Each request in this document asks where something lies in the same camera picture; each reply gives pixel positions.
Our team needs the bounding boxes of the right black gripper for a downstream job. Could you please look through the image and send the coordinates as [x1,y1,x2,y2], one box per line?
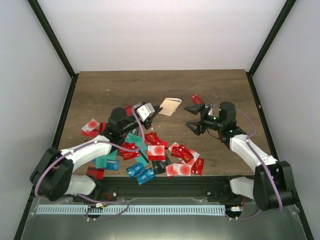
[185,103,224,136]

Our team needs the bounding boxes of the blue vip card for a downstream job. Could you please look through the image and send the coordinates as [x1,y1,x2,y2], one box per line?
[136,168,156,185]
[126,162,146,178]

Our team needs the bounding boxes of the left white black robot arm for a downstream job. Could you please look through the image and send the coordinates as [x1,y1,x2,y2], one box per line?
[30,101,163,202]

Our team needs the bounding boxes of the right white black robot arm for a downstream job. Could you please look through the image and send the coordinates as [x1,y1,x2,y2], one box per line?
[184,101,299,211]

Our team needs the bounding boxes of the red card lone back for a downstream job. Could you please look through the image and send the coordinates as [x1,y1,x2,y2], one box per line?
[190,94,205,104]

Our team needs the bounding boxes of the red gold card top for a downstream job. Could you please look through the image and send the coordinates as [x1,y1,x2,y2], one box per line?
[141,132,163,146]

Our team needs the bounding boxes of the red stripe card back left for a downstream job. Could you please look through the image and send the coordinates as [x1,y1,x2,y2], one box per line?
[124,105,133,116]

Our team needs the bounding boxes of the red gold VIP card right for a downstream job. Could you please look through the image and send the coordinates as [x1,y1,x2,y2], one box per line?
[171,144,194,163]

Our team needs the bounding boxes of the red gold vip card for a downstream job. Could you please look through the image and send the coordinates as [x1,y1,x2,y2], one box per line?
[118,142,140,161]
[171,144,194,163]

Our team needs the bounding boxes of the teal VIP card upper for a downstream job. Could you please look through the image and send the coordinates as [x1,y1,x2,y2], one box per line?
[125,133,147,152]

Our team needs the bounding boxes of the teal vip card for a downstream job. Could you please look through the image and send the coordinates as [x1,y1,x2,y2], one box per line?
[125,133,147,152]
[93,150,118,169]

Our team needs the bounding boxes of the red white circle card centre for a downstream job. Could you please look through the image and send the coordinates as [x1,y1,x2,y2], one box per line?
[147,145,166,161]

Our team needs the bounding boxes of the red white circle card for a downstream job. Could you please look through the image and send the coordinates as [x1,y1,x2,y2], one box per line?
[165,163,192,177]
[81,119,99,133]
[147,145,166,161]

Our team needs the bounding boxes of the red card far right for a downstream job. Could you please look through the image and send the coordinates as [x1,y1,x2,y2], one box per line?
[191,157,205,176]

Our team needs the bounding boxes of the red gold VIP card centre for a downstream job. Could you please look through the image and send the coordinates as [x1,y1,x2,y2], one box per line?
[118,142,140,161]

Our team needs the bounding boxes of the red white circle card bottom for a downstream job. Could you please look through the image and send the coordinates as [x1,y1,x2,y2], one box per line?
[165,163,192,177]

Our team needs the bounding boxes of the black card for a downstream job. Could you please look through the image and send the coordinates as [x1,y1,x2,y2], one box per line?
[152,160,172,175]

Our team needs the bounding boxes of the red white circle card left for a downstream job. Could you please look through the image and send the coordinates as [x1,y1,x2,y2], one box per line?
[81,119,99,133]

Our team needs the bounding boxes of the blue chip card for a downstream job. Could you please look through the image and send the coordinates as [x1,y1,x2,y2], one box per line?
[105,159,120,171]

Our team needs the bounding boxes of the teal VIP card lower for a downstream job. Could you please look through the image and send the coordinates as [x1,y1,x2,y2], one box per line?
[93,150,118,169]

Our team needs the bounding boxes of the dark red stripe card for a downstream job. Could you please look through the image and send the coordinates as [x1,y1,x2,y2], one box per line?
[86,166,105,180]

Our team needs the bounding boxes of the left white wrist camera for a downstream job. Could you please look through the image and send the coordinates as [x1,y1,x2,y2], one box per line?
[136,103,155,122]

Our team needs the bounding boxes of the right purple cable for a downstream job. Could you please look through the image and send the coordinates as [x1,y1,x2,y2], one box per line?
[206,103,285,221]

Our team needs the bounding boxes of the black aluminium front rail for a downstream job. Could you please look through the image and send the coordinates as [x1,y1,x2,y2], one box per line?
[32,176,297,201]

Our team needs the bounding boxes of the black frame post right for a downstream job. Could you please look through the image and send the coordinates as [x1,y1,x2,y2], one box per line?
[248,0,298,76]

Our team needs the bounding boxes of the black frame post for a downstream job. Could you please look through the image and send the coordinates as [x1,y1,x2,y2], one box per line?
[26,0,77,78]
[248,0,298,76]

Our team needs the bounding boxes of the light blue slotted cable duct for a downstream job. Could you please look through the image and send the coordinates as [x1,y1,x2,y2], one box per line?
[36,204,226,216]

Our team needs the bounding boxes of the black frame post left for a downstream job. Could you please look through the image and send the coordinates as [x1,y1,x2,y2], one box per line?
[26,0,77,78]

